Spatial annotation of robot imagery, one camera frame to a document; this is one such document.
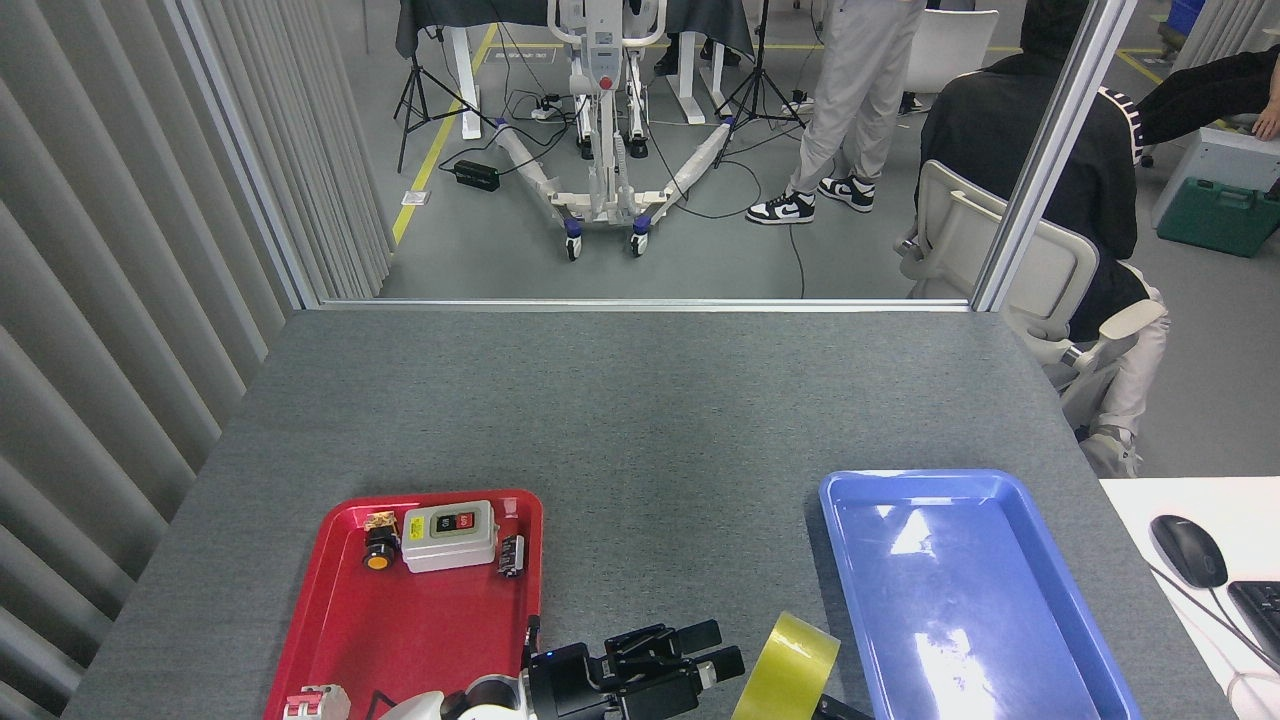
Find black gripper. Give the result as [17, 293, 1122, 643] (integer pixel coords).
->
[527, 620, 873, 720]

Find yellow tape roll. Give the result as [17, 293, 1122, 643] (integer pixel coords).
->
[730, 612, 841, 720]

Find blue plastic tray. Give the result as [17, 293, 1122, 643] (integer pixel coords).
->
[818, 468, 1143, 720]

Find red plastic tray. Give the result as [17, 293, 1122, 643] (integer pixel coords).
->
[263, 488, 544, 720]

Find black push button orange cap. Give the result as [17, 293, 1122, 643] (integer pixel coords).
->
[362, 512, 403, 573]

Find white circuit breaker red levers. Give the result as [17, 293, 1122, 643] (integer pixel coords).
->
[283, 685, 351, 720]

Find black computer mouse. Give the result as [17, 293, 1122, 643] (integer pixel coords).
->
[1150, 514, 1229, 590]

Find white desk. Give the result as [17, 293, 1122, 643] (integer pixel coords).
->
[1100, 477, 1280, 720]

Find white office chair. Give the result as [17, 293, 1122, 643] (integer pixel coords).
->
[895, 160, 1168, 479]

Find black keyboard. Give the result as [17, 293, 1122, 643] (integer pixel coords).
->
[1227, 580, 1280, 666]

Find black tripod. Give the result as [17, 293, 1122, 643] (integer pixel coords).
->
[393, 0, 498, 173]
[715, 0, 806, 166]

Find seated person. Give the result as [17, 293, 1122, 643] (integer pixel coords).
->
[918, 0, 1171, 476]

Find standing person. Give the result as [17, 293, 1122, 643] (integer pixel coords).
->
[745, 0, 926, 226]

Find white stand on wheels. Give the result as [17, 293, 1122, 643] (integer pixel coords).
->
[495, 0, 736, 263]

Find green plastic case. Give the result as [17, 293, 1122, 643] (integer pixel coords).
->
[1157, 177, 1280, 259]

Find table with black cloth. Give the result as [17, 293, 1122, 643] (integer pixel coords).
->
[395, 0, 756, 141]

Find white cabinet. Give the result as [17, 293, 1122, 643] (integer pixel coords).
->
[1150, 125, 1280, 231]

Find grey slatted curtain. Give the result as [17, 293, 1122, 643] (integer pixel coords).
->
[0, 0, 396, 720]
[1175, 0, 1280, 71]

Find person with black sleeve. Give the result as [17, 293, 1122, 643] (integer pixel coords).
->
[1135, 45, 1280, 146]

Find grey on-off switch box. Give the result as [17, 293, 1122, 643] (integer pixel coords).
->
[400, 500, 499, 574]

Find silver frame rail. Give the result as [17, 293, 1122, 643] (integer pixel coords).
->
[318, 297, 973, 313]

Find black floor cable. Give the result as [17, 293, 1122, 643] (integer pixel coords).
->
[640, 120, 807, 299]

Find black mouse cable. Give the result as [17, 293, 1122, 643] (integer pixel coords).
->
[1148, 560, 1280, 673]

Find white cable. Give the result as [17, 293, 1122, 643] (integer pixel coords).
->
[1225, 668, 1280, 720]

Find silver frame post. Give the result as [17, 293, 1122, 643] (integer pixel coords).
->
[165, 0, 323, 311]
[970, 0, 1141, 313]

